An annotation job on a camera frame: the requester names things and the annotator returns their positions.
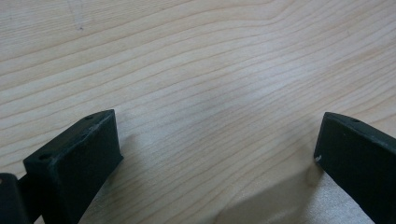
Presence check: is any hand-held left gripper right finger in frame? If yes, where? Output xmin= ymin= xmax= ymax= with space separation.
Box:
xmin=313 ymin=111 xmax=396 ymax=224

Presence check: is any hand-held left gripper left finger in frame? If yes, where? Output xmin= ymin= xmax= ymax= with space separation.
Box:
xmin=22 ymin=108 xmax=124 ymax=224

